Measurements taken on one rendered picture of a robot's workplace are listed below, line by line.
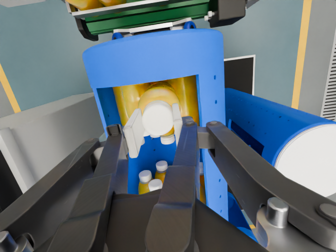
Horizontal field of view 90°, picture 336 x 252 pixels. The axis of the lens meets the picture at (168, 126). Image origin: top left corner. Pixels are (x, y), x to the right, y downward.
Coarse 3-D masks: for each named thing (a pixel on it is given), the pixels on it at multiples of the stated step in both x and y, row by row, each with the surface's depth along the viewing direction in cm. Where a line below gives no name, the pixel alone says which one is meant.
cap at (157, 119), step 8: (152, 104) 20; (160, 104) 20; (144, 112) 20; (152, 112) 20; (160, 112) 20; (168, 112) 20; (144, 120) 20; (152, 120) 20; (160, 120) 20; (168, 120) 20; (152, 128) 20; (160, 128) 20; (168, 128) 20
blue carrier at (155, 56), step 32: (160, 32) 23; (192, 32) 24; (96, 64) 26; (128, 64) 24; (160, 64) 24; (192, 64) 25; (96, 96) 36; (224, 96) 35; (128, 160) 50; (128, 192) 49; (224, 192) 39
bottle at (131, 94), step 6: (132, 84) 35; (138, 84) 35; (144, 84) 36; (126, 90) 36; (132, 90) 35; (138, 90) 35; (144, 90) 36; (126, 96) 36; (132, 96) 36; (138, 96) 36; (126, 102) 37; (132, 102) 36; (126, 108) 38; (132, 108) 37
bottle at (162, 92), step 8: (152, 88) 24; (160, 88) 24; (168, 88) 26; (144, 96) 23; (152, 96) 22; (160, 96) 22; (168, 96) 23; (176, 96) 25; (144, 104) 22; (168, 104) 22
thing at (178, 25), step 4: (180, 20) 46; (184, 20) 46; (188, 20) 46; (192, 20) 48; (176, 24) 48; (180, 24) 48; (172, 28) 49; (176, 28) 49; (180, 28) 49; (120, 32) 47; (124, 32) 48; (128, 32) 49; (124, 36) 50
